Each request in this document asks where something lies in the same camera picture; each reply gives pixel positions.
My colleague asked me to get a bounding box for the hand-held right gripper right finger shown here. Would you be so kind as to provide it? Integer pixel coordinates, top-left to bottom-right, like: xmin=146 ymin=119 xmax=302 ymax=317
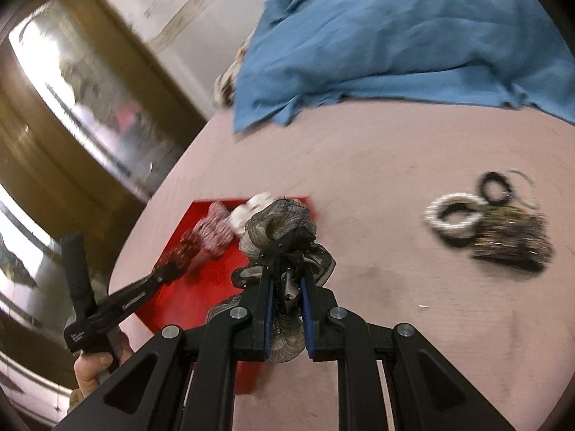
xmin=299 ymin=273 xmax=515 ymax=431

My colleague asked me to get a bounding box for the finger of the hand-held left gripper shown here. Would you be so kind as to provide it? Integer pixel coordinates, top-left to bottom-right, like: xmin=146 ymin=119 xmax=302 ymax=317
xmin=149 ymin=258 xmax=186 ymax=289

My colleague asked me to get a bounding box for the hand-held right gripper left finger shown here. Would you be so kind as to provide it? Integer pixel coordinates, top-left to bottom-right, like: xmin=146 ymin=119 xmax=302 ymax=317
xmin=53 ymin=246 xmax=276 ymax=431

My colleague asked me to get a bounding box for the red polka dot scrunchie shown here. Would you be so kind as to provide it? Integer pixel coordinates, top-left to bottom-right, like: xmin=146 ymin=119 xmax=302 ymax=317
xmin=155 ymin=228 xmax=204 ymax=275

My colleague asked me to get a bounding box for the red tray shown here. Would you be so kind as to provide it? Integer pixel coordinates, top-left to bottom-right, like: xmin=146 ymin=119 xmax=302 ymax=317
xmin=109 ymin=195 xmax=316 ymax=397

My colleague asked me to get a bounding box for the grey sheer scrunchie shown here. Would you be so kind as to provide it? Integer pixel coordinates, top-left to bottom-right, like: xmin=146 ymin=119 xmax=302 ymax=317
xmin=206 ymin=196 xmax=337 ymax=365

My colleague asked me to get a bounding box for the black scrunchie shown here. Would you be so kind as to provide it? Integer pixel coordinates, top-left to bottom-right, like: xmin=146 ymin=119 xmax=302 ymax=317
xmin=478 ymin=170 xmax=518 ymax=206

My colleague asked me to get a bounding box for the dark beaded jewelry pile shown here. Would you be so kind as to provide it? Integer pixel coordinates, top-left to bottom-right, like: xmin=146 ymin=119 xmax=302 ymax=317
xmin=469 ymin=204 xmax=556 ymax=273

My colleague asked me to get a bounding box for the person's left hand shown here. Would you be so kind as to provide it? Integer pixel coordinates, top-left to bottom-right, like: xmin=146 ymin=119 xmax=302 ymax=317
xmin=73 ymin=330 xmax=135 ymax=398

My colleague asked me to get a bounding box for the pink plaid scrunchie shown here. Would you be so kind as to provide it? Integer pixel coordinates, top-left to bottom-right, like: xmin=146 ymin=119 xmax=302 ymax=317
xmin=198 ymin=200 xmax=237 ymax=255

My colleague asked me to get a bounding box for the pink quilted bed cover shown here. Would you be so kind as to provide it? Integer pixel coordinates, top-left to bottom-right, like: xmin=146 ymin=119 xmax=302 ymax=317
xmin=108 ymin=98 xmax=575 ymax=431

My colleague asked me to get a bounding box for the white dotted scrunchie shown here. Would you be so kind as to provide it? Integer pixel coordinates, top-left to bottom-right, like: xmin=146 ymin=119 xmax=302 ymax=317
xmin=228 ymin=191 xmax=276 ymax=237

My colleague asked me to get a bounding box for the wooden door with glass panel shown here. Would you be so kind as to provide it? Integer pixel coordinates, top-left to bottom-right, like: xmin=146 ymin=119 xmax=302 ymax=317
xmin=0 ymin=0 xmax=208 ymax=393

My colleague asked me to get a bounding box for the floral cloth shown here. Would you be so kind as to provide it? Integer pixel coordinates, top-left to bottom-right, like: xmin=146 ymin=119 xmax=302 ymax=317
xmin=213 ymin=35 xmax=253 ymax=109

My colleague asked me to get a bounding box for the blue cloth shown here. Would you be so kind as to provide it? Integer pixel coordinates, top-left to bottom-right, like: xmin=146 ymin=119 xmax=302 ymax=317
xmin=232 ymin=0 xmax=575 ymax=135

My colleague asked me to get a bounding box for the white pearl necklace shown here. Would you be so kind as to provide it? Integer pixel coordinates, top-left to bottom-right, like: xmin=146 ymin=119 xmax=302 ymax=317
xmin=423 ymin=191 xmax=489 ymax=247

